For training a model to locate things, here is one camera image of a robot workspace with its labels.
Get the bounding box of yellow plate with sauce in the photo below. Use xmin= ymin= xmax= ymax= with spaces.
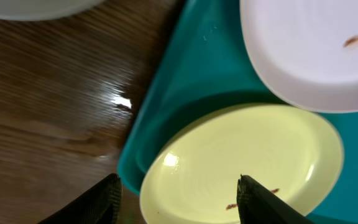
xmin=140 ymin=104 xmax=344 ymax=224

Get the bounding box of white plate with sauce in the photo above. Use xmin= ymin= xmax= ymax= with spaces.
xmin=0 ymin=0 xmax=104 ymax=21

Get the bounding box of white plate at tray corner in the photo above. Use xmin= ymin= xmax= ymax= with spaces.
xmin=239 ymin=0 xmax=358 ymax=113

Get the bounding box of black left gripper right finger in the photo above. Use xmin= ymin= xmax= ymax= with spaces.
xmin=236 ymin=175 xmax=313 ymax=224

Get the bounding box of teal plastic tray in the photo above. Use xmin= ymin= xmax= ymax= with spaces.
xmin=118 ymin=0 xmax=358 ymax=223

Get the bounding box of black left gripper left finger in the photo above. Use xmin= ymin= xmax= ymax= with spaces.
xmin=39 ymin=174 xmax=122 ymax=224

